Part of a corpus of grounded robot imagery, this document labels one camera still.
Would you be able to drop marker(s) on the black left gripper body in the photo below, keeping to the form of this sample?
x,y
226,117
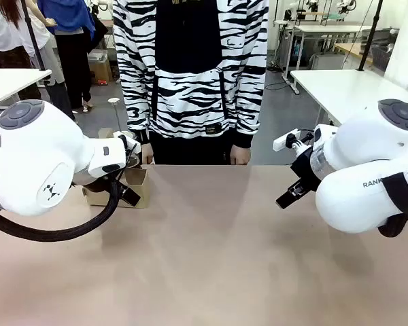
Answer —
x,y
117,178

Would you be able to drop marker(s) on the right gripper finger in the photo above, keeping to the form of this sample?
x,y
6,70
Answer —
x,y
287,201
301,183

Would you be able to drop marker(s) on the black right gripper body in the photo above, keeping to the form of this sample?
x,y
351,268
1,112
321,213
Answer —
x,y
307,169

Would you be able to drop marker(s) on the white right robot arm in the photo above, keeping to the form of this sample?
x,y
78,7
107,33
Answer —
x,y
360,153

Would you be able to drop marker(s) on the person's left forearm zebra sleeve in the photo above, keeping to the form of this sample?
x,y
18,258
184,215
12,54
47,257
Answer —
x,y
253,108

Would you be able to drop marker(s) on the person's right forearm zebra sleeve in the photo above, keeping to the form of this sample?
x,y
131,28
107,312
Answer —
x,y
132,102

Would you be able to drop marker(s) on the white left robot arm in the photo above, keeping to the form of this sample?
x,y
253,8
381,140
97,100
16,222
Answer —
x,y
37,153

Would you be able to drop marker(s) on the person's right hand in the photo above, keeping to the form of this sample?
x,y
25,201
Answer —
x,y
148,154

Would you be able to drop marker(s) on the person's left hand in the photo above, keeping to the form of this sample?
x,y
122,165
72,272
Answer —
x,y
239,156

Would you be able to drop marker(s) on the small cardboard box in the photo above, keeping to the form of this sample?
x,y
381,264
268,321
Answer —
x,y
137,185

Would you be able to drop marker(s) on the thin stand with white disc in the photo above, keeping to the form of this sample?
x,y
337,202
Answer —
x,y
114,100

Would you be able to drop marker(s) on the large white side table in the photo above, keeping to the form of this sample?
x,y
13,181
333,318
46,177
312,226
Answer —
x,y
343,88

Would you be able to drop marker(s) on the brown cardboard box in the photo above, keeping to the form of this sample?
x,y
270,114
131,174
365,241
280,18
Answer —
x,y
101,72

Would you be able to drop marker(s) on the person in zebra hoodie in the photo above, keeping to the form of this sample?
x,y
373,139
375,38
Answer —
x,y
190,85

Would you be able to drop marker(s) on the white plastic bin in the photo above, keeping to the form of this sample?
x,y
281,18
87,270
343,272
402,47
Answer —
x,y
98,56

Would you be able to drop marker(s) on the wooden background table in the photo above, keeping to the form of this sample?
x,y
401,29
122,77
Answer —
x,y
350,49

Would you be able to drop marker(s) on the white background desk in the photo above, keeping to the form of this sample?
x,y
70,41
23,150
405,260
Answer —
x,y
326,29

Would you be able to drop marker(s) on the white table with pole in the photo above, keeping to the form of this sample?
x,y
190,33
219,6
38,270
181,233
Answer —
x,y
10,83

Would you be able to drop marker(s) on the black pole on side table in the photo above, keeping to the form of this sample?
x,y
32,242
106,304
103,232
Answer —
x,y
370,34

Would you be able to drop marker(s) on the metal rack on desk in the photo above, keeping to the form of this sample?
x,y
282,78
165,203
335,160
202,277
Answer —
x,y
321,13

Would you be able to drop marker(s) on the black pole on stand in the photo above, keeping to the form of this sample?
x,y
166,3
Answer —
x,y
34,44

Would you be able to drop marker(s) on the person in blue top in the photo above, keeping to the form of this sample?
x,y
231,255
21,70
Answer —
x,y
71,20

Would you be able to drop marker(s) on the long-haired person white shirt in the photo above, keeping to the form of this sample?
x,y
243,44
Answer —
x,y
7,37

